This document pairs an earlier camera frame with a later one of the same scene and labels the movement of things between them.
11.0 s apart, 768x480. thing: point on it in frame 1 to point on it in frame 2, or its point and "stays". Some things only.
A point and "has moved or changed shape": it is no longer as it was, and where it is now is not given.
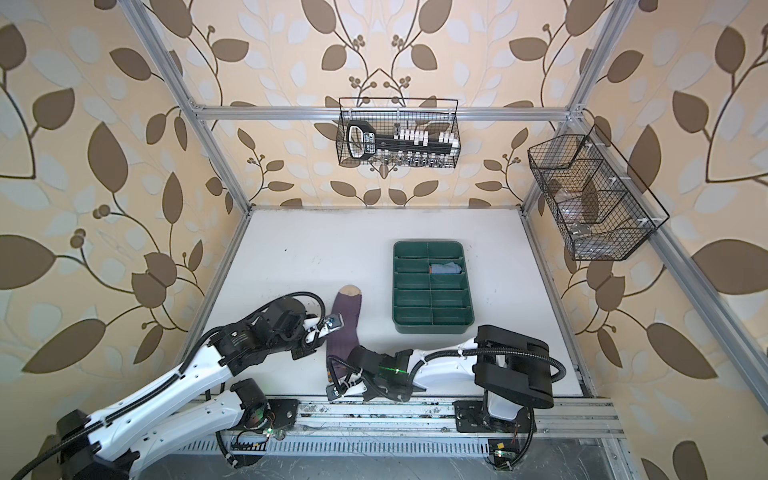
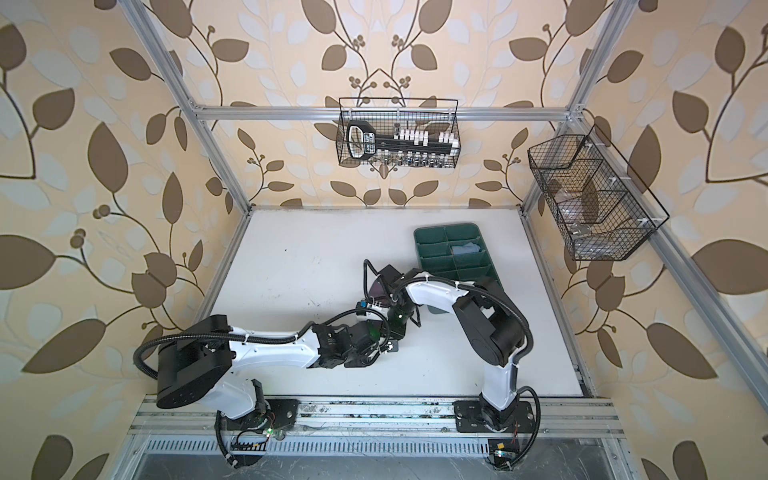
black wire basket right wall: [599, 202] stays
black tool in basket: [363, 141] stays
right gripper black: [370, 393] to [397, 331]
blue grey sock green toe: [450, 268] to [466, 249]
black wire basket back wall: [398, 132] stays
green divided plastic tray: [430, 303] has moved or changed shape
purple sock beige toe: [347, 304] to [379, 293]
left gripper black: [304, 351] to [364, 362]
